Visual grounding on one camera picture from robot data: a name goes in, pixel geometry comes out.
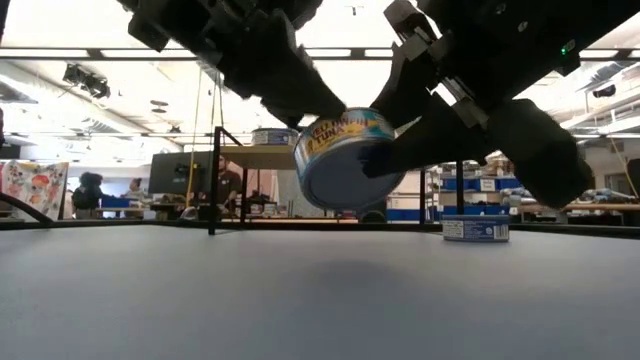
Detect person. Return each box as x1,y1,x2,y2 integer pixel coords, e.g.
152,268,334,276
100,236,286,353
213,155,243,209
122,177,146,200
72,171,106,220

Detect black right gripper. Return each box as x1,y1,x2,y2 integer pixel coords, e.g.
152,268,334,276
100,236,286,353
357,0,596,210

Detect blue label seafood can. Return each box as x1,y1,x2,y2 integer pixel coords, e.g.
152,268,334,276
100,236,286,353
442,214,511,244
251,127,300,147

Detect silver ceiling duct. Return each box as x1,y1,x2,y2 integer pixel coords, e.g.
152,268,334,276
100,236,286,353
574,59,640,101

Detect black ceiling dome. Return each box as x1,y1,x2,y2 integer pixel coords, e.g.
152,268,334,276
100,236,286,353
591,83,619,100

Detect black overhead frame beam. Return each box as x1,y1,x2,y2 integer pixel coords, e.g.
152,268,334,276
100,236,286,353
0,46,640,63

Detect colourful poster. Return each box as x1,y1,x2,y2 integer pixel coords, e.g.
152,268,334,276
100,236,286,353
0,160,70,221

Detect wooden shelf black metal legs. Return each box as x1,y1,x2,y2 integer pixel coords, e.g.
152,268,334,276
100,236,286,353
207,125,466,236

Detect yellow label tuna can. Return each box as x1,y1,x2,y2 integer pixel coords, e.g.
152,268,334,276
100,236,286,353
292,107,407,212

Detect black curved hose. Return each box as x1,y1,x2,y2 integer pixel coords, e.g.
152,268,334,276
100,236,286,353
0,192,55,225

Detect yellow hanging cable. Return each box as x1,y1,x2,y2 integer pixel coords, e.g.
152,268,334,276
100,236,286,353
185,64,204,209

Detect black metal table frame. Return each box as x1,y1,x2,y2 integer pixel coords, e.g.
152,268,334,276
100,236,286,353
0,218,640,239

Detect wooden bench top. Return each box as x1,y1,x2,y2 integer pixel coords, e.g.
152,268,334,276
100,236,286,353
517,202,640,214

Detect blue storage bin rack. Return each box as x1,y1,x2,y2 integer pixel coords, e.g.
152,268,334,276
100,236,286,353
387,172,524,222

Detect black monitor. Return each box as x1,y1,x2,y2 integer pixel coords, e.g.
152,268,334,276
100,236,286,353
148,151,214,196

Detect blue table mat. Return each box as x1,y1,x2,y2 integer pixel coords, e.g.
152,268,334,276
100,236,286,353
0,222,640,360

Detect black track light cluster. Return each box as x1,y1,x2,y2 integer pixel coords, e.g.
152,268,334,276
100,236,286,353
62,63,112,100

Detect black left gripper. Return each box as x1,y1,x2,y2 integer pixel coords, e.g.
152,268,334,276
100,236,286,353
199,0,348,129

